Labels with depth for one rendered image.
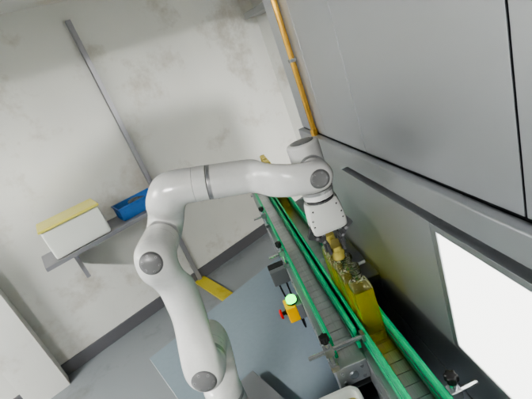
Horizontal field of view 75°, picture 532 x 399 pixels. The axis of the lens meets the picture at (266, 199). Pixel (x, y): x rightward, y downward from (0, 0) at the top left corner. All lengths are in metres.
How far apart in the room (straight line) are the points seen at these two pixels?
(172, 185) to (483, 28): 0.67
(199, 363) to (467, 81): 0.91
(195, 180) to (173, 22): 3.18
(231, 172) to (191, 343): 0.49
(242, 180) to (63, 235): 2.24
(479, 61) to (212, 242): 3.64
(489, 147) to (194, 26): 3.66
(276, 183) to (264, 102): 3.53
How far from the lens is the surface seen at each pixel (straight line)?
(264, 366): 1.64
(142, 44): 3.78
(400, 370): 1.08
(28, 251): 3.54
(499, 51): 0.54
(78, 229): 2.98
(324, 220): 0.95
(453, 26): 0.59
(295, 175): 0.80
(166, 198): 0.89
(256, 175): 0.85
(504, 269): 0.65
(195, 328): 1.06
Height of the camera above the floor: 1.89
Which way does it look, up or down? 21 degrees down
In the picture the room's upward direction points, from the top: 21 degrees counter-clockwise
